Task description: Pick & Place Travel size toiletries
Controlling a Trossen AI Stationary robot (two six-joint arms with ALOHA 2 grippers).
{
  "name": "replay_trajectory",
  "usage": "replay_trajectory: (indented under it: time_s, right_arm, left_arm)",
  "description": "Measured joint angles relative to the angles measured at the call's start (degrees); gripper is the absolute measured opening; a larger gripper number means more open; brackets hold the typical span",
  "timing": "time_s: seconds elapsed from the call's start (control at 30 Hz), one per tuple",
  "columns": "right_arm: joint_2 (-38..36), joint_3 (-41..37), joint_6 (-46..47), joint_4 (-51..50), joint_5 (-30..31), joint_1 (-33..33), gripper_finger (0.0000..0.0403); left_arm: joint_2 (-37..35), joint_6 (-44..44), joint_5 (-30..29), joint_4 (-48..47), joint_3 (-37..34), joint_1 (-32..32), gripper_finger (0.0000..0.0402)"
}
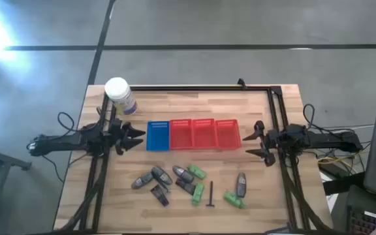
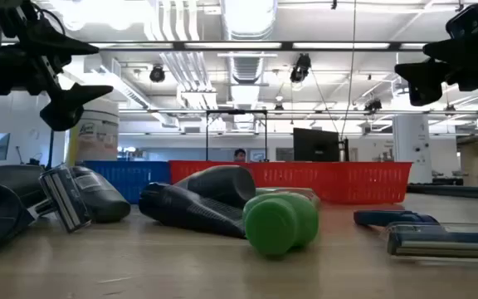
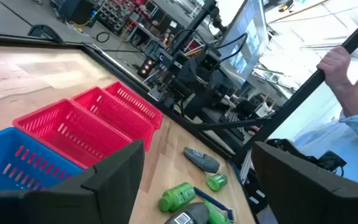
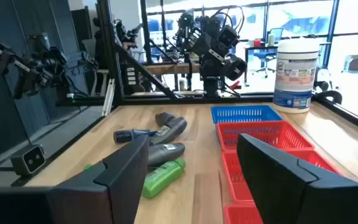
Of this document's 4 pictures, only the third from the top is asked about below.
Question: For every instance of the black upright frame pole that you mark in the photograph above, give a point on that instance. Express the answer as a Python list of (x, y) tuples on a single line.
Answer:
[(194, 21)]

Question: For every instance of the black equipment case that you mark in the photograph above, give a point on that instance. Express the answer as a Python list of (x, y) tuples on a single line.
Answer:
[(79, 12)]

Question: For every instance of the black diagonal frame pole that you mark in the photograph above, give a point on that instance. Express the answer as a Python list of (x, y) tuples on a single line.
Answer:
[(303, 93)]

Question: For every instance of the black table clamp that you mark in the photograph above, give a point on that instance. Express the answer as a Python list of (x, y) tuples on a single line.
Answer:
[(43, 32)]

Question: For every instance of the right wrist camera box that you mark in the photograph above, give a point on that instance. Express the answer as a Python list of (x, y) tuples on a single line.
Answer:
[(209, 63)]

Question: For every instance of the parts shelf rack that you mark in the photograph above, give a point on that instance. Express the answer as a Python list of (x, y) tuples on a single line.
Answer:
[(113, 14)]

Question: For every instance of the computer tower with red lights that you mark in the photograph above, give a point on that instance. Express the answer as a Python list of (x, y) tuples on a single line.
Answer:
[(147, 66)]

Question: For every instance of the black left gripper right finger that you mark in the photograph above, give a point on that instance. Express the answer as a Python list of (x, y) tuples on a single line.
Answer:
[(306, 199)]

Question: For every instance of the grey toiletry tube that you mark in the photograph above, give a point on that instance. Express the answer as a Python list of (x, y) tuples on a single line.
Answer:
[(202, 160)]

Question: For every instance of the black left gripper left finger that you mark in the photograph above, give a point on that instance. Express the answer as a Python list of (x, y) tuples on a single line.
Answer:
[(73, 205)]

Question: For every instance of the person's forearm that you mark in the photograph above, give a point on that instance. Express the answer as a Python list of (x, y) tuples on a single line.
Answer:
[(350, 99)]

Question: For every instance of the red plastic basket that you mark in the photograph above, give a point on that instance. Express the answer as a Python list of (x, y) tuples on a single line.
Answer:
[(117, 118), (73, 133), (135, 101)]

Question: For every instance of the blue plastic basket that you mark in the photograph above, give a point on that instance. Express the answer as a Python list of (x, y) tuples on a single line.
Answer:
[(11, 161)]

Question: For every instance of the computer monitor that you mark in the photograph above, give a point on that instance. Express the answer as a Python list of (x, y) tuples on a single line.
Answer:
[(247, 40)]

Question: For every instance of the black frame strut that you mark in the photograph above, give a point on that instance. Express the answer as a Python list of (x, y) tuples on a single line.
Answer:
[(228, 124)]

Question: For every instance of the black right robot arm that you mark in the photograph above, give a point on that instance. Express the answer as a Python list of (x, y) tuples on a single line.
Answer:
[(185, 71)]

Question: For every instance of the person's hand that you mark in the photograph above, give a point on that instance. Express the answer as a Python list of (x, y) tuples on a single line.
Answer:
[(334, 65)]

